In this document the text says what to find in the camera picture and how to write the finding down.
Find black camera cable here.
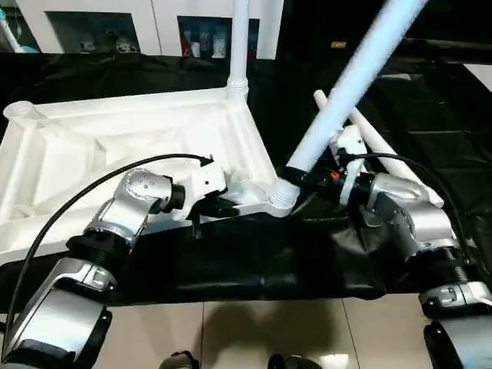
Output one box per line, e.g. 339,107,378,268
337,151,474,251
6,153,215,332

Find black work mat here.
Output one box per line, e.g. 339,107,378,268
0,52,492,308

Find black right camera cable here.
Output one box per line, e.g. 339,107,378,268
337,151,474,251

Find dark robot foot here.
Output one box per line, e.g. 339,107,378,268
160,350,201,369
268,354,321,369

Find black left camera cable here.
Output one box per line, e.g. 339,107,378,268
6,153,215,332

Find dark metal bar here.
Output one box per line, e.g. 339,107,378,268
406,36,492,48

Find white plastic table top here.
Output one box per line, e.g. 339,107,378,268
0,87,301,267

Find dark left robot foot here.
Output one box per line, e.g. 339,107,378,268
160,350,201,369

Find dark right robot foot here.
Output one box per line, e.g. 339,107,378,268
268,354,321,369

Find white blue patterned container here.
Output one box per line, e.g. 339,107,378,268
212,32,228,60

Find white pipe with blue bands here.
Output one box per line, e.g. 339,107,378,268
0,7,42,54

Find white glass door cabinet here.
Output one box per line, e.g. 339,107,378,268
22,0,286,62

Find white flat board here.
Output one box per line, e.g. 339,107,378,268
462,62,492,94

